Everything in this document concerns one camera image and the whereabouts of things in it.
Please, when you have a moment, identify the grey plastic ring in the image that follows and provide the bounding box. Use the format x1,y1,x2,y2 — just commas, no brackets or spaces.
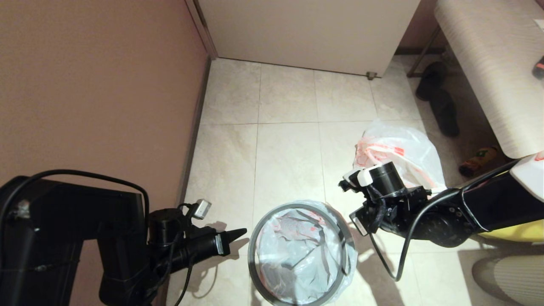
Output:
248,203,347,306

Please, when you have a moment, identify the white liner bag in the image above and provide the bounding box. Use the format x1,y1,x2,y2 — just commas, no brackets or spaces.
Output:
253,200,358,306

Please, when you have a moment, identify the white garbage bag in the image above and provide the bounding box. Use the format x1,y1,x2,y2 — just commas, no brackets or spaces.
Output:
354,119,447,194

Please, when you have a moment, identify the yellow fabric bag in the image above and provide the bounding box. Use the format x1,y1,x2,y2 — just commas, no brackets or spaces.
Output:
480,219,544,243

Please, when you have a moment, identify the orange brown shoe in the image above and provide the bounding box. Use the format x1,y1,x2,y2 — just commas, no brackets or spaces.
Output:
459,147,501,177

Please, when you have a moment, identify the black slipper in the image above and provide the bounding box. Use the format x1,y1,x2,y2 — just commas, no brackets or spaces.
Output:
428,89,459,137
416,62,448,102

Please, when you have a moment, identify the metal bench leg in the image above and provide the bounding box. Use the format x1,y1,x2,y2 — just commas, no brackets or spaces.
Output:
406,25,440,79

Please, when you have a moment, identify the white cabinet panel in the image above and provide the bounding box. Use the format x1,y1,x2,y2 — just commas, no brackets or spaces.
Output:
186,0,421,80

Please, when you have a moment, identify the beige wood-grain bench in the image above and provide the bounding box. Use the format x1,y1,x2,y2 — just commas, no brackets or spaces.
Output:
433,0,544,160

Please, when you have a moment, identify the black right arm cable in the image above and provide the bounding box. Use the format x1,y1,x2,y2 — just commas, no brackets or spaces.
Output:
369,159,521,282

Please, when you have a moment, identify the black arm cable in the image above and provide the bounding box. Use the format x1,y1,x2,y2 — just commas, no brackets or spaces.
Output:
369,159,521,282
0,169,196,306

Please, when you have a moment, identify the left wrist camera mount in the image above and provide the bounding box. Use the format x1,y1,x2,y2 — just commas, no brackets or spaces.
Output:
147,199,212,249

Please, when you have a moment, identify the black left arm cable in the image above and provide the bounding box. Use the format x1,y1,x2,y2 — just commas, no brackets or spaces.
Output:
0,169,196,306

